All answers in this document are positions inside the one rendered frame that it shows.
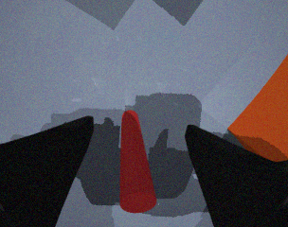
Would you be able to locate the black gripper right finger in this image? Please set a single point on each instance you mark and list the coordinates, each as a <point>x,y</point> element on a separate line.
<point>241,188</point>

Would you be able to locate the red peg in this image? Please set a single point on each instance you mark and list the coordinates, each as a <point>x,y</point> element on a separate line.
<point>137,194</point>

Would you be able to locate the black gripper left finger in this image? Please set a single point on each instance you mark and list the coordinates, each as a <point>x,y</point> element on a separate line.
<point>37,171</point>

